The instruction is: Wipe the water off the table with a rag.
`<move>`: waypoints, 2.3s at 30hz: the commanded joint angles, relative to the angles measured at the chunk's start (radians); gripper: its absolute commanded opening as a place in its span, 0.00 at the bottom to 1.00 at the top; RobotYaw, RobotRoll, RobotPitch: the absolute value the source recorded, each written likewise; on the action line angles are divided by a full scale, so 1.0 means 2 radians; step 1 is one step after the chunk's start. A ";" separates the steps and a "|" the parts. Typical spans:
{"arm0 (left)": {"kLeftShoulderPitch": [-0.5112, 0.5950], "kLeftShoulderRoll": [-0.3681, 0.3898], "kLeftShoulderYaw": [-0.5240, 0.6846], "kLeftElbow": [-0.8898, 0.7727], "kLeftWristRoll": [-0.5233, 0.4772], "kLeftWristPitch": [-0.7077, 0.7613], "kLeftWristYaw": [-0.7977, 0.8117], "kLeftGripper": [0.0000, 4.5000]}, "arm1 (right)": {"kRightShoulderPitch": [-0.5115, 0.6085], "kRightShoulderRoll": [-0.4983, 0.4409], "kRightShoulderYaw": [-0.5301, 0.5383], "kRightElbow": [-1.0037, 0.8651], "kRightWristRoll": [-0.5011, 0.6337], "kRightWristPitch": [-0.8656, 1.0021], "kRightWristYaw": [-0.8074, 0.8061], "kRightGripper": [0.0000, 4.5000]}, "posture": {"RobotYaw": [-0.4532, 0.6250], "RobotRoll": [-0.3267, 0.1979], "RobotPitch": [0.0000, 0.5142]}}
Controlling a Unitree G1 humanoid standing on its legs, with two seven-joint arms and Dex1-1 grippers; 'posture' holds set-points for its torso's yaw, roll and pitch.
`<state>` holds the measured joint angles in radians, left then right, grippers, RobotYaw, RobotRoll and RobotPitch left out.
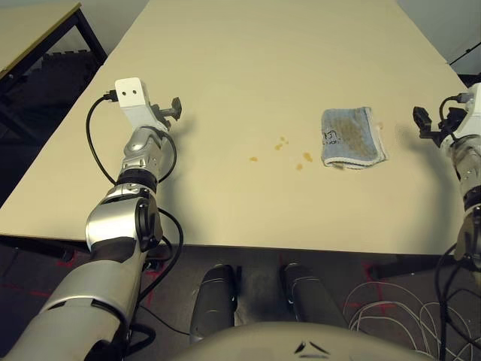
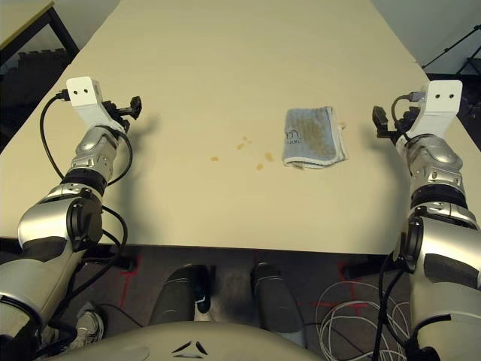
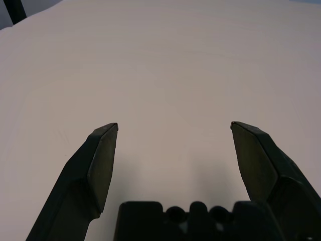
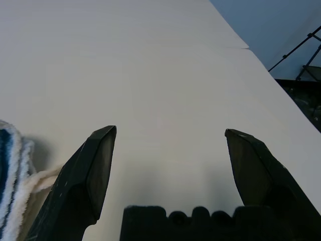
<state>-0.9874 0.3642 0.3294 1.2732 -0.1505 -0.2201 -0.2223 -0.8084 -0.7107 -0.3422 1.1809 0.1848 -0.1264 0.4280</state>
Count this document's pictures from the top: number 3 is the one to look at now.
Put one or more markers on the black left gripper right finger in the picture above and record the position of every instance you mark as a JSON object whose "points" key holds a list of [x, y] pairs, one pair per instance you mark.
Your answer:
{"points": [[281, 170]]}

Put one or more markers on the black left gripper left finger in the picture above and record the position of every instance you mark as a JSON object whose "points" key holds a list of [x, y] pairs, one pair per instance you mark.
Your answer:
{"points": [[75, 180]]}

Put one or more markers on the black metal pole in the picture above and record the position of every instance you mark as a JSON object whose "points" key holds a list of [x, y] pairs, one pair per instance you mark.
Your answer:
{"points": [[16, 11]]}

